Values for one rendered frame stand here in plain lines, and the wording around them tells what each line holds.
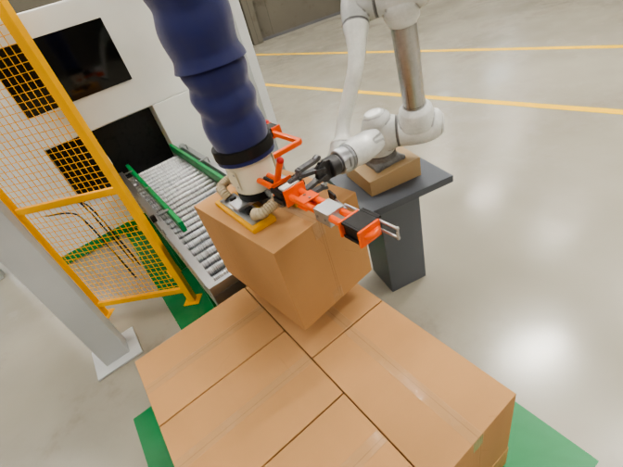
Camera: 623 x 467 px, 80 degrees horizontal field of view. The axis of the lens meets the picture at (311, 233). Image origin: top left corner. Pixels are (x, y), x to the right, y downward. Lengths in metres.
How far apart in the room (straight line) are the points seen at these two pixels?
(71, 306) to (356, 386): 1.77
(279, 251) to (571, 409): 1.46
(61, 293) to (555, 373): 2.61
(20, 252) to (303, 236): 1.62
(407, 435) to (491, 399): 0.30
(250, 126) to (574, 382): 1.79
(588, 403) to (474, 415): 0.82
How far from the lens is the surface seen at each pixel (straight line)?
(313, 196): 1.13
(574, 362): 2.22
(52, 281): 2.51
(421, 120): 1.82
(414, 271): 2.42
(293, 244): 1.23
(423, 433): 1.36
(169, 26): 1.23
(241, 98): 1.26
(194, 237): 2.56
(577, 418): 2.08
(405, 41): 1.64
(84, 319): 2.67
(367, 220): 0.95
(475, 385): 1.44
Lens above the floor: 1.80
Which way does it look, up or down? 36 degrees down
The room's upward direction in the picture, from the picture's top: 18 degrees counter-clockwise
